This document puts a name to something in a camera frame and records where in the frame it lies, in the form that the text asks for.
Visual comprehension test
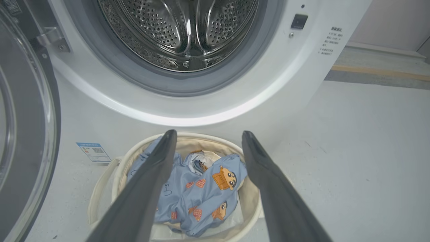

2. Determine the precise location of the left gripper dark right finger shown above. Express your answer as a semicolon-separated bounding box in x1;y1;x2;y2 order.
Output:
242;131;333;242

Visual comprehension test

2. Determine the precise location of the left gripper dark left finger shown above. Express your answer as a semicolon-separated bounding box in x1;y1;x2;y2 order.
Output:
86;130;177;242

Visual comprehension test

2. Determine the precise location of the washing machine door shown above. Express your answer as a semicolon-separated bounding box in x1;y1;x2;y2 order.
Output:
0;0;61;242

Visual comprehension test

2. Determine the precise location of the white front-load washing machine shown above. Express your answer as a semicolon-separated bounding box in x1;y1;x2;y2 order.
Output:
20;0;373;168

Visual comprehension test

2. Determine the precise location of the steel perforated washer drum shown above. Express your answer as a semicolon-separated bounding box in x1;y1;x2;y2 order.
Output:
97;0;259;73

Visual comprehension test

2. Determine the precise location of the metal door hinge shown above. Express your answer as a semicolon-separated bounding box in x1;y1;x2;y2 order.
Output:
36;27;71;53

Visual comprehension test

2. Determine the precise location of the blue energy label sticker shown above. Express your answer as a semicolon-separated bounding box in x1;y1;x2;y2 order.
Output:
76;143;112;163

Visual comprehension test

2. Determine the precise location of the cream canvas laundry basket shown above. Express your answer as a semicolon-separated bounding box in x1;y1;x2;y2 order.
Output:
87;132;293;242

